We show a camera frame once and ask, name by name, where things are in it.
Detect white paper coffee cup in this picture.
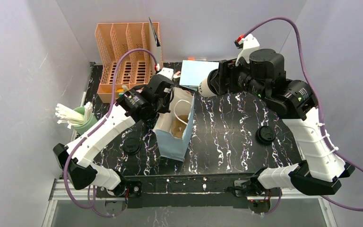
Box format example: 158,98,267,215
198,78,216,97

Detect brown cardboard cup carrier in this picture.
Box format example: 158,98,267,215
171,115,189,139

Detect light blue paper bag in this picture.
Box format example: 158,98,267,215
179,60,219,91
153,88,195,162

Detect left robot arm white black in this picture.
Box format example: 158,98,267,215
53,74,174,190

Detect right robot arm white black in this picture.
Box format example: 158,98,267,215
199,49,354,195

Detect flat light blue paper bag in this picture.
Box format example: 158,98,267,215
179,60,219,91

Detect green yellow small items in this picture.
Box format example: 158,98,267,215
115,85,129,98

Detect grey folder in organizer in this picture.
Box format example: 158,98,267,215
148,17,162,71

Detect black lid left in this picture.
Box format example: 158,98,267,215
122,138,141,155

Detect black lid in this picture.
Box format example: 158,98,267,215
255,126,276,145
122,138,141,155

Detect black lid right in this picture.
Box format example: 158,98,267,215
255,126,276,145

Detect orange plastic file organizer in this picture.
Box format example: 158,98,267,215
95,22,155,103

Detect green straw holder cup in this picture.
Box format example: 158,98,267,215
72,106,98,135

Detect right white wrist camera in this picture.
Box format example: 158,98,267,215
235,34,260,66

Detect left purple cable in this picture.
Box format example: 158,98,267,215
63,48,161,218

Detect purple cable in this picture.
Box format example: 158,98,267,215
236,16,363,215
63,48,161,218

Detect black base rail bar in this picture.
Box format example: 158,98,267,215
96,173,280,213

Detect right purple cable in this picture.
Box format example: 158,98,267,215
236,16,363,215

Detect aluminium frame rail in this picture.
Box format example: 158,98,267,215
43,180,337,227

